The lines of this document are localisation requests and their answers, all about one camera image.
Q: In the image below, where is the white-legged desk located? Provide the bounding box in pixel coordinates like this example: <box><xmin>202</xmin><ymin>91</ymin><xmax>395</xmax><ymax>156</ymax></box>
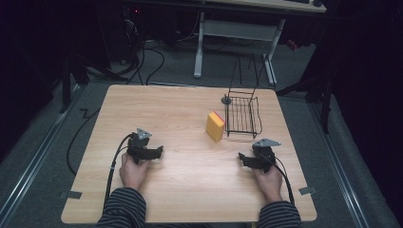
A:
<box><xmin>192</xmin><ymin>0</ymin><xmax>328</xmax><ymax>88</ymax></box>

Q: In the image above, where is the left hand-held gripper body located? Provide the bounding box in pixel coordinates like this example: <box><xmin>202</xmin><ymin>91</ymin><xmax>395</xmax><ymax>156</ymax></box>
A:
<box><xmin>126</xmin><ymin>127</ymin><xmax>153</xmax><ymax>165</ymax></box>

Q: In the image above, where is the black metal stand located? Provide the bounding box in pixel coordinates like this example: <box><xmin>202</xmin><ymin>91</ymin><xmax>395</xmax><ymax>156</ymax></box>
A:
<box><xmin>58</xmin><ymin>53</ymin><xmax>91</xmax><ymax>114</ymax></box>
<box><xmin>276</xmin><ymin>63</ymin><xmax>335</xmax><ymax>135</ymax></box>

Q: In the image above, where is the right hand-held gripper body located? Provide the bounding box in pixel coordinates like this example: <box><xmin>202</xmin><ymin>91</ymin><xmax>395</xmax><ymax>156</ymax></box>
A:
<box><xmin>251</xmin><ymin>138</ymin><xmax>282</xmax><ymax>174</ymax></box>

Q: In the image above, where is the black cable bundle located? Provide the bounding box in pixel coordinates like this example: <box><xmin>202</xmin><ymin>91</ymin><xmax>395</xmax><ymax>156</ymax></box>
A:
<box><xmin>122</xmin><ymin>18</ymin><xmax>166</xmax><ymax>86</ymax></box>

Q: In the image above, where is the person's left hand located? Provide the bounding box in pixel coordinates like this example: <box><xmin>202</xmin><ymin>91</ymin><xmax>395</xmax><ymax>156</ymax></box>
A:
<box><xmin>119</xmin><ymin>153</ymin><xmax>150</xmax><ymax>193</ymax></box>

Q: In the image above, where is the black floor cable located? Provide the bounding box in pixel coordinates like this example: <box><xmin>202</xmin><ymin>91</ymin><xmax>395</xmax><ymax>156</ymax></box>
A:
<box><xmin>66</xmin><ymin>107</ymin><xmax>102</xmax><ymax>177</ymax></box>

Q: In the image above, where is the yellow sponge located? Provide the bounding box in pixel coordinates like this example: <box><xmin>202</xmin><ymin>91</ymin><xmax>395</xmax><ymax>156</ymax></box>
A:
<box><xmin>204</xmin><ymin>110</ymin><xmax>226</xmax><ymax>143</ymax></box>

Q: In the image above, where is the black wire rack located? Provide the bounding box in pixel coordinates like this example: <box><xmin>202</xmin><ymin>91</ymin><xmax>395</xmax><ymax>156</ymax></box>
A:
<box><xmin>221</xmin><ymin>53</ymin><xmax>263</xmax><ymax>140</ymax></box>

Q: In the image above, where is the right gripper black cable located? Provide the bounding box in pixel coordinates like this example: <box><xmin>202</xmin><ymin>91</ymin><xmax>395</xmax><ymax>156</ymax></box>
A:
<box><xmin>259</xmin><ymin>151</ymin><xmax>296</xmax><ymax>206</ymax></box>

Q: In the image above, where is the person's right hand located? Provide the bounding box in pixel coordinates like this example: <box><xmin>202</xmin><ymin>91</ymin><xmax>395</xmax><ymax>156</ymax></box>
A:
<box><xmin>252</xmin><ymin>163</ymin><xmax>284</xmax><ymax>204</ymax></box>

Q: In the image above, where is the black computer tower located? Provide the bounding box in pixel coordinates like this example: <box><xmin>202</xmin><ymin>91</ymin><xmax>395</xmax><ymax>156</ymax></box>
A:
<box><xmin>122</xmin><ymin>4</ymin><xmax>146</xmax><ymax>65</ymax></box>

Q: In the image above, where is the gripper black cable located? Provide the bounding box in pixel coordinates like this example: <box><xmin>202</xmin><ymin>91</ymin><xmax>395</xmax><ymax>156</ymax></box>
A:
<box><xmin>259</xmin><ymin>151</ymin><xmax>296</xmax><ymax>206</ymax></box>
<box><xmin>103</xmin><ymin>133</ymin><xmax>135</xmax><ymax>211</ymax></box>

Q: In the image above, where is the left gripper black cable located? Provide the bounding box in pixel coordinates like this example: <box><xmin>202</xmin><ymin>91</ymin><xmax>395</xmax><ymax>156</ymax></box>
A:
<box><xmin>103</xmin><ymin>133</ymin><xmax>135</xmax><ymax>211</ymax></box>

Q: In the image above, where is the grey tape piece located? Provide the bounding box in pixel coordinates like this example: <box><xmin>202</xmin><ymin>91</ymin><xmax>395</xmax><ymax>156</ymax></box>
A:
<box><xmin>297</xmin><ymin>186</ymin><xmax>317</xmax><ymax>196</ymax></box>
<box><xmin>64</xmin><ymin>190</ymin><xmax>83</xmax><ymax>200</ymax></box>

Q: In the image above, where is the aluminium floor rail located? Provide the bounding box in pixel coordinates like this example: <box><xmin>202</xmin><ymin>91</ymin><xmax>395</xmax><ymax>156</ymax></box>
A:
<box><xmin>0</xmin><ymin>85</ymin><xmax>84</xmax><ymax>226</ymax></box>
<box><xmin>308</xmin><ymin>100</ymin><xmax>371</xmax><ymax>228</ymax></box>

